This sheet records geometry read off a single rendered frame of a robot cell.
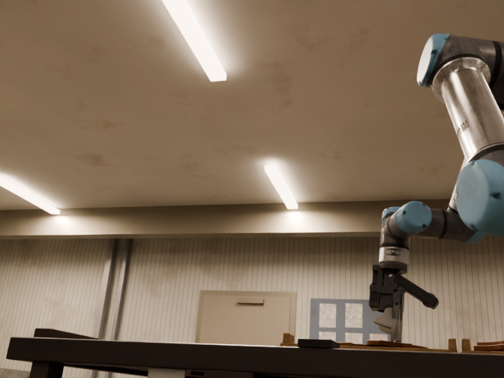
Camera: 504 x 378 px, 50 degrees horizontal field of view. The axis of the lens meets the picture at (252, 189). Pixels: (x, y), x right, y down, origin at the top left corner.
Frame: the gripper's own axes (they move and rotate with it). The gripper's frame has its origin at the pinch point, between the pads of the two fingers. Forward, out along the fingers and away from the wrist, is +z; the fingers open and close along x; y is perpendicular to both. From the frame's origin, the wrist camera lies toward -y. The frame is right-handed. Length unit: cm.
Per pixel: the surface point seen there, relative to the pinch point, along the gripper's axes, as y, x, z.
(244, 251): 253, -550, -157
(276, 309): 196, -547, -82
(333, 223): 118, -477, -182
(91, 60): 249, -149, -199
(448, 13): -8, -153, -220
